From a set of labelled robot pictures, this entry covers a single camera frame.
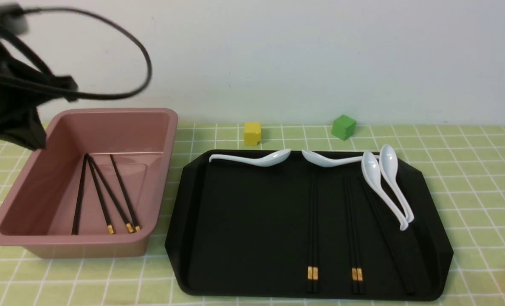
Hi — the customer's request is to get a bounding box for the yellow cube block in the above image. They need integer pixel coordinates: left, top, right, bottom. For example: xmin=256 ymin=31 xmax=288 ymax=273
xmin=244 ymin=122 xmax=262 ymax=147

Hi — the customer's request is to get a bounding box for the black chopstick in bin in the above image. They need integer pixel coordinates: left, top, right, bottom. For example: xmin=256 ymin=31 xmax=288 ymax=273
xmin=91 ymin=157 xmax=134 ymax=234
xmin=71 ymin=154 xmax=87 ymax=235
xmin=109 ymin=154 xmax=141 ymax=232
xmin=85 ymin=155 xmax=115 ymax=235

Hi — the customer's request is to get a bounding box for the green checkered tablecloth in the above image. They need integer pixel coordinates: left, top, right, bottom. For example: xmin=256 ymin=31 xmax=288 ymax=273
xmin=0 ymin=123 xmax=505 ymax=306

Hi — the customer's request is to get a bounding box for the black chopstick on tray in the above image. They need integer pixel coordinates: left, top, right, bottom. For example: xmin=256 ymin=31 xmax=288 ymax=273
xmin=348 ymin=174 xmax=365 ymax=295
xmin=307 ymin=173 xmax=316 ymax=294
xmin=312 ymin=173 xmax=319 ymax=294
xmin=342 ymin=175 xmax=360 ymax=295

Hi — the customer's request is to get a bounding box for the black cable loop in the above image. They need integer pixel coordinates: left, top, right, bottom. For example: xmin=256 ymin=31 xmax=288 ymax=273
xmin=21 ymin=8 xmax=153 ymax=101

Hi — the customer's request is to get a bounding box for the white ceramic spoon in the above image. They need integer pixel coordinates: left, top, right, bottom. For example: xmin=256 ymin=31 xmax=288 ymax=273
xmin=379 ymin=144 xmax=414 ymax=223
xmin=361 ymin=151 xmax=409 ymax=231
xmin=209 ymin=149 xmax=291 ymax=168
xmin=301 ymin=150 xmax=362 ymax=168

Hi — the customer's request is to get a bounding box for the green cube block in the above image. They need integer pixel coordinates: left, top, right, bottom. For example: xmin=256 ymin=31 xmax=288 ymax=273
xmin=331 ymin=114 xmax=357 ymax=141

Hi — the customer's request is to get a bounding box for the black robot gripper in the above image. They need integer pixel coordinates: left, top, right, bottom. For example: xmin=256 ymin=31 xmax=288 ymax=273
xmin=0 ymin=6 xmax=78 ymax=150

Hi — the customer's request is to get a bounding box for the black plastic tray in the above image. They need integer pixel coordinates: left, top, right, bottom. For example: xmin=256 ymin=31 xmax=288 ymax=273
xmin=165 ymin=150 xmax=454 ymax=301

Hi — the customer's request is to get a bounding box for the pink plastic bin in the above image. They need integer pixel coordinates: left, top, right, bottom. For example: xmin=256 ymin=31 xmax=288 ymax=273
xmin=0 ymin=108 xmax=178 ymax=259

